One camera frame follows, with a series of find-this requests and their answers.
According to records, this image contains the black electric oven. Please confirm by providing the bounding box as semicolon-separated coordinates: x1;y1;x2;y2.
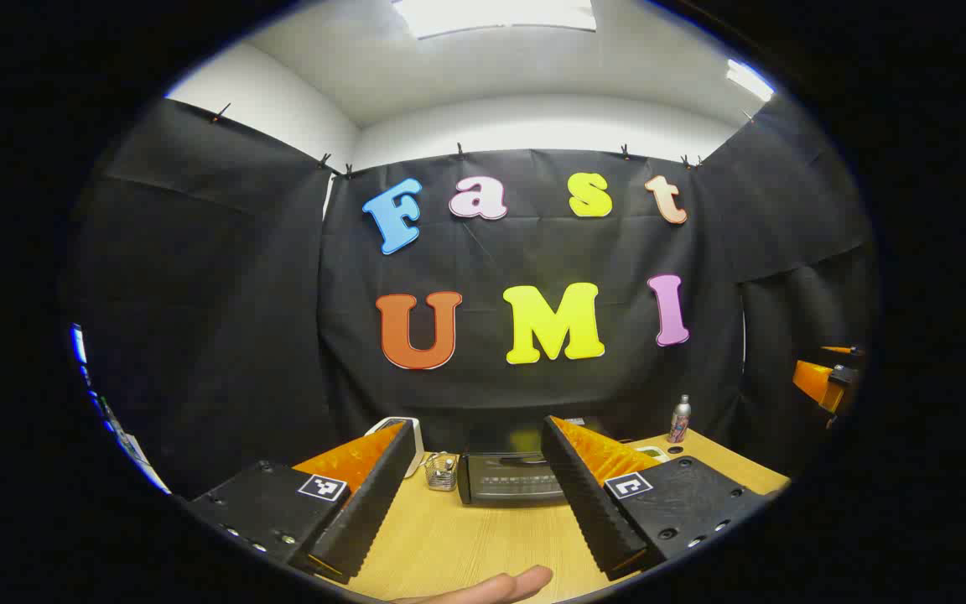
458;424;572;507

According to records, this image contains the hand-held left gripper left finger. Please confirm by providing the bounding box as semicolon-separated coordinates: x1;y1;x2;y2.
185;419;418;586

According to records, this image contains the black backdrop cloth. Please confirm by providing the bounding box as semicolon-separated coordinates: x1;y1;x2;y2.
64;96;880;500

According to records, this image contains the white toaster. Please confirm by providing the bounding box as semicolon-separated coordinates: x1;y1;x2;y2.
364;416;425;480

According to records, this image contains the ceiling light panel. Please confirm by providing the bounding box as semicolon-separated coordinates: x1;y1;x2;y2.
393;0;598;40
726;59;776;103

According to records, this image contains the silver printed bottle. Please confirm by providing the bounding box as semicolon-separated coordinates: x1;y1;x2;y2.
668;394;693;445

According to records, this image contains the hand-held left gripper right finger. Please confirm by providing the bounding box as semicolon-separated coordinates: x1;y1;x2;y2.
540;416;767;582

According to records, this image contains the wire mesh basket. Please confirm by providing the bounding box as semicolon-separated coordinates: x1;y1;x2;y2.
424;452;460;492

